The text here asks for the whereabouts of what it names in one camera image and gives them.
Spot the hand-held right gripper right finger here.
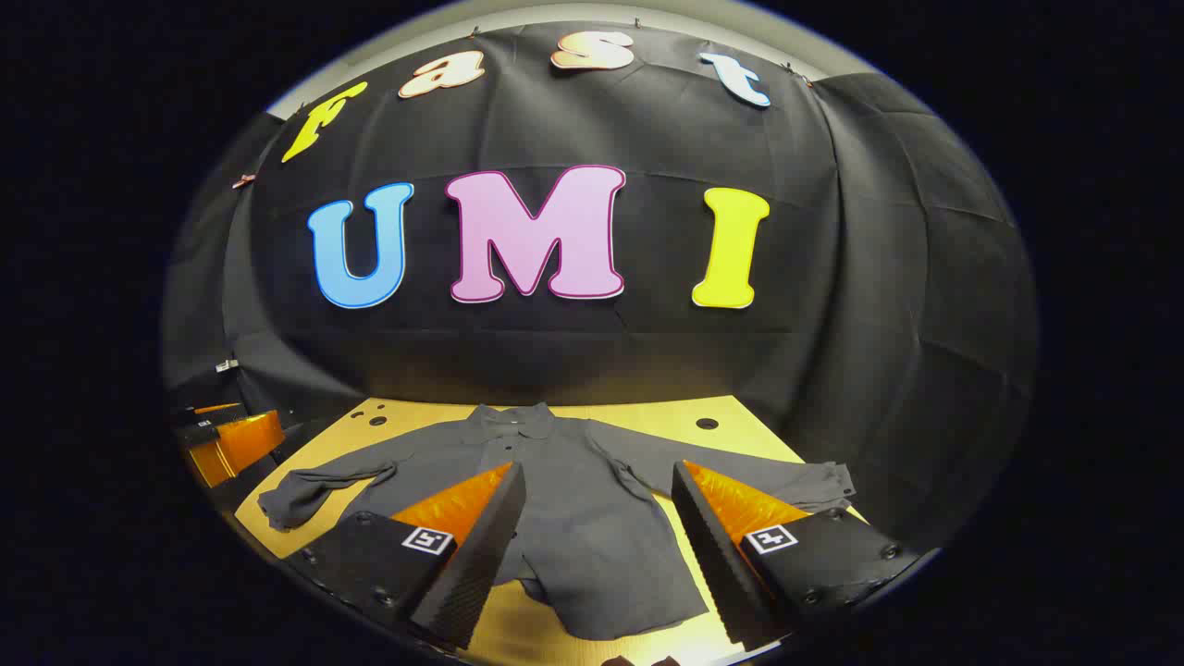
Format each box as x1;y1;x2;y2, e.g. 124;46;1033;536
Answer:
671;459;924;650

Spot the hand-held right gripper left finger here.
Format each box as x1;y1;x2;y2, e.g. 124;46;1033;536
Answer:
285;461;528;650

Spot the grey button-up shirt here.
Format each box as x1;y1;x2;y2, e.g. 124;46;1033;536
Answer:
257;401;857;641

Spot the black backdrop cloth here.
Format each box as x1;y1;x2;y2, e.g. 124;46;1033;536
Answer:
162;18;1039;556

